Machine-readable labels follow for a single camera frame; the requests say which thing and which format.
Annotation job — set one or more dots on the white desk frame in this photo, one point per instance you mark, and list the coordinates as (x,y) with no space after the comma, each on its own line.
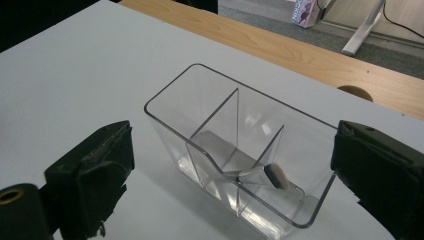
(363,30)

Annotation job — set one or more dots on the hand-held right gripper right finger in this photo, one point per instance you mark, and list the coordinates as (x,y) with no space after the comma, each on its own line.
(383,173)

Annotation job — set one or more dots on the wooden table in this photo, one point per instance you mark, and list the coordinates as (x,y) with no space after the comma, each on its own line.
(283,50)

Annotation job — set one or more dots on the black pen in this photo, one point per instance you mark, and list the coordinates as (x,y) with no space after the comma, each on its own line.
(276,176)

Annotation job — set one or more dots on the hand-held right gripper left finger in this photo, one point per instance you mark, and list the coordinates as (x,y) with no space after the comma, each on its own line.
(90,173)

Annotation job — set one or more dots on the clear plastic desk organizer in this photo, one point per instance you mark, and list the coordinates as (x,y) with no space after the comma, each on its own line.
(213,153)

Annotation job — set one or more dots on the colourful printed box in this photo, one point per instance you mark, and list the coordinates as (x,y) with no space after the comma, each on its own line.
(305,13)

